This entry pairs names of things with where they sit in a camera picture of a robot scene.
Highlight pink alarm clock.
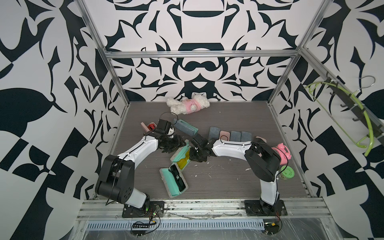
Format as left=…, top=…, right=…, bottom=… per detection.
left=272, top=143, right=292, bottom=166

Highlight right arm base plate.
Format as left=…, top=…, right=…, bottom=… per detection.
left=244, top=199, right=288, bottom=217

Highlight teal case black sunglasses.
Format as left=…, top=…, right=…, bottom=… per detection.
left=160, top=163, right=189, bottom=198

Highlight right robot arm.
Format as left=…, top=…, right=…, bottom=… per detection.
left=190, top=134, right=282, bottom=206

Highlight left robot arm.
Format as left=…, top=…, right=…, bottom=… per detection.
left=95, top=119, right=186, bottom=209

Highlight teal case yellow glasses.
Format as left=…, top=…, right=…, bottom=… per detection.
left=170, top=140, right=191, bottom=171

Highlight grey case black sunglasses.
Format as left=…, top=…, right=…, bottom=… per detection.
left=241, top=131, right=252, bottom=142

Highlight small black electronics box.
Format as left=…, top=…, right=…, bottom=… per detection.
left=264, top=223, right=281, bottom=236

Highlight pink case thin glasses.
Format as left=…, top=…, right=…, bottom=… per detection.
left=219, top=131, right=231, bottom=141

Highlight green clothes hanger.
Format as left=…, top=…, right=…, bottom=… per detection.
left=305, top=81, right=376, bottom=157

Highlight green round tin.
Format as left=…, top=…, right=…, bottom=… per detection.
left=280, top=166, right=295, bottom=180

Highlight black connector with cables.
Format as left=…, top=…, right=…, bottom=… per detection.
left=131, top=221, right=151, bottom=231

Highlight pink case purple glasses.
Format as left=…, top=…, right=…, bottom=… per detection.
left=253, top=137, right=267, bottom=144

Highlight grey case white glasses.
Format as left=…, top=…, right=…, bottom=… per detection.
left=208, top=127, right=221, bottom=141

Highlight grey teal case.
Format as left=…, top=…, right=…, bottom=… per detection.
left=173, top=119, right=199, bottom=137

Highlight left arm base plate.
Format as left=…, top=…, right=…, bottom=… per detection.
left=122, top=201, right=165, bottom=219

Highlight black wall hook rack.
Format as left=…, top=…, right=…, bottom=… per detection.
left=326, top=72, right=384, bottom=140

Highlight pink case red glasses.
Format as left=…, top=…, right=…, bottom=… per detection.
left=141, top=122, right=157, bottom=133

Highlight white pink plush toy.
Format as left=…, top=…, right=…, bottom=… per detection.
left=166, top=94, right=210, bottom=115

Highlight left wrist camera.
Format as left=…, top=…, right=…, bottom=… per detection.
left=167, top=127, right=175, bottom=137

